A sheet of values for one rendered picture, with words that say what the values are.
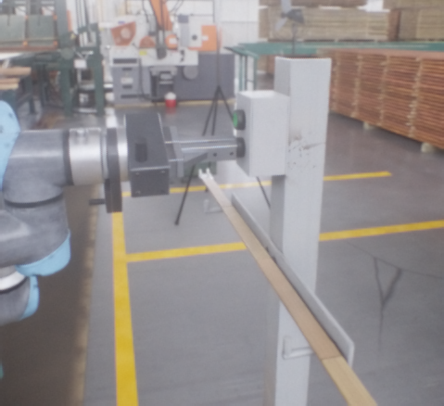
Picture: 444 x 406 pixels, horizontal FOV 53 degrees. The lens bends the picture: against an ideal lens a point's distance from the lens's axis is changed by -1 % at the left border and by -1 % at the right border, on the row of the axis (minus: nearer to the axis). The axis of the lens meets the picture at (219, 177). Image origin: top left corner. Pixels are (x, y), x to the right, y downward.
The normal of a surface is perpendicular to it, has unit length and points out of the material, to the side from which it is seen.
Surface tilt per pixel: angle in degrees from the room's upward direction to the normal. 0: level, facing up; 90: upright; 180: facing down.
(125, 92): 90
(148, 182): 112
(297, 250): 90
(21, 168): 89
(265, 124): 90
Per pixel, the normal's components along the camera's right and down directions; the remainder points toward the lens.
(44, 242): 0.60, 0.24
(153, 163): 0.08, -0.77
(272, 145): 0.23, 0.29
